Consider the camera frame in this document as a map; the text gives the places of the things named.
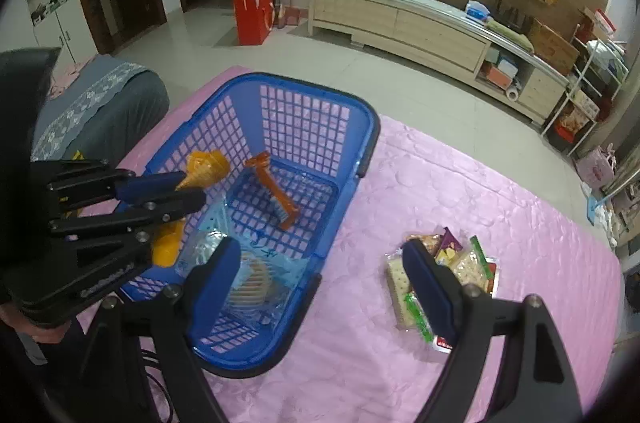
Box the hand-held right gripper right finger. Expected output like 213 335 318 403
400 238 586 423

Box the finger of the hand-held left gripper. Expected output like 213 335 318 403
47 159 188 211
47 190 207 264

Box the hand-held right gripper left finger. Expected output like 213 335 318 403
80 235 243 423

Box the light-blue clear snack packet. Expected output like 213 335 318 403
177 200 236 274

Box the large light-blue cracker packet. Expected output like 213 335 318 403
220 238 306 329

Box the yellow-orange snack packet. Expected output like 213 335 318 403
150 149 231 269

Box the purple and yellow snack packet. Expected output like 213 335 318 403
432 227 463 266

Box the blue plastic basket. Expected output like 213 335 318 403
112 72 382 379

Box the small clear blue snack packet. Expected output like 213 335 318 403
247 230 307 289

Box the orange bar wrapper snack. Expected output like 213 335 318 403
245 152 300 231

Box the person's left hand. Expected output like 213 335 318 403
0 300 73 341

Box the grey sofa with lace cover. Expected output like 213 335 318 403
30 55 171 164

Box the pink quilted table cover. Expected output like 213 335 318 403
75 65 626 423

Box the pink garment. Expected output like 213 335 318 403
47 62 83 96

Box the white display cabinet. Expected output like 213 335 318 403
22 0 101 68

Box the red paper bag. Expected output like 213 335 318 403
233 0 277 47

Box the pink bag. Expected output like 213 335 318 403
575 143 616 190

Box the orange box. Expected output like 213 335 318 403
484 65 516 88

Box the white metal rack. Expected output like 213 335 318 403
540 38 631 158

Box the green folded cloth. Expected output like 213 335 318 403
485 19 535 51

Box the beige low cabinet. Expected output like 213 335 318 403
307 0 571 128

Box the brown cardboard box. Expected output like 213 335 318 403
527 18 581 76

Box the blue tissue box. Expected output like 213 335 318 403
464 0 493 22

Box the black router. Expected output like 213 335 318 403
492 0 531 31

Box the red and white box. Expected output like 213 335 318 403
580 7 618 41

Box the blue-handled mop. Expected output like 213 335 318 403
585 163 640 224

